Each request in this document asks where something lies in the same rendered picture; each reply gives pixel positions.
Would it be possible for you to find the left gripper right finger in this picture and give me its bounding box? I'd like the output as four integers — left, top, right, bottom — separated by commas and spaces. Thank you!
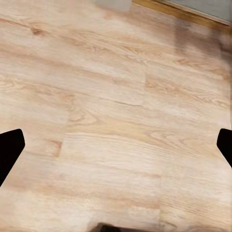
217, 128, 232, 167

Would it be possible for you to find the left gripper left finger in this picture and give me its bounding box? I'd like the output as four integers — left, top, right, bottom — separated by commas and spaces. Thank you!
0, 129, 25, 186

